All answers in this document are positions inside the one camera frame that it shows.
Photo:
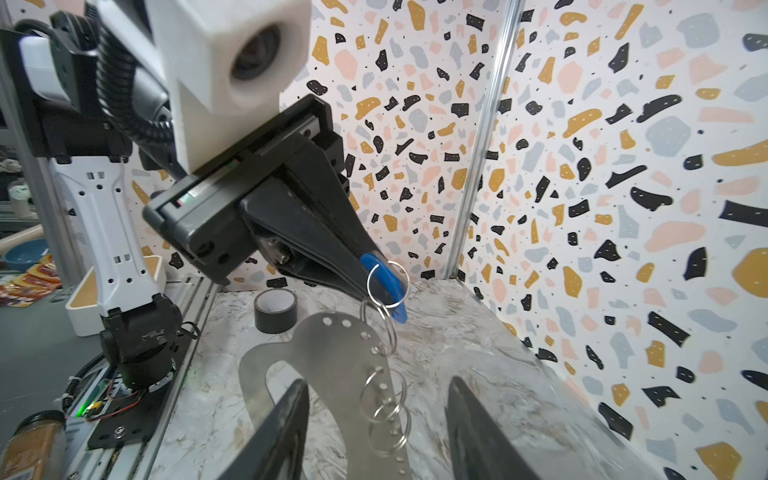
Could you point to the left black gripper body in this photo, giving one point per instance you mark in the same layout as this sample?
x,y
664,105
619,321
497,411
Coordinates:
x,y
200,215

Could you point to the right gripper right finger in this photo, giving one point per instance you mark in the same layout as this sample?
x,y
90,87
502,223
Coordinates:
x,y
478,447

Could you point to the blue capped key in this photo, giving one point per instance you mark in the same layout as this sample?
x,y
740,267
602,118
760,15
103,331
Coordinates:
x,y
387,285

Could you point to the red snack packet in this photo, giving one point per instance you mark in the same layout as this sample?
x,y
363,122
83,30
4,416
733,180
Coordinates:
x,y
37,282

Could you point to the black tape roll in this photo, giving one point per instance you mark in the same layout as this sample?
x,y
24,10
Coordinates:
x,y
275,311

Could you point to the metal keyring plate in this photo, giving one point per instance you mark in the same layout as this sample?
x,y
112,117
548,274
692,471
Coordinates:
x,y
345,362

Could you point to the white wooden tray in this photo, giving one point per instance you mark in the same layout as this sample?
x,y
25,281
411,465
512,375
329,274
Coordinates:
x,y
82,307

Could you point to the spice jar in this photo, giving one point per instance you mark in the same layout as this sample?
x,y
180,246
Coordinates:
x,y
37,448

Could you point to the blue bowl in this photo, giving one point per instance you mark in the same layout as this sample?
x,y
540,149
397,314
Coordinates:
x,y
25,255

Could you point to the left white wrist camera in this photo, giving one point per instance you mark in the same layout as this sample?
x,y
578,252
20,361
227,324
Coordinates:
x,y
226,64

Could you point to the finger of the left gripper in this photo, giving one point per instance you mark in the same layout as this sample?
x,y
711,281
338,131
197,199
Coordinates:
x,y
275,212
344,241

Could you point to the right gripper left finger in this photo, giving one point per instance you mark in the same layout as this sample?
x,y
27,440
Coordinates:
x,y
276,449

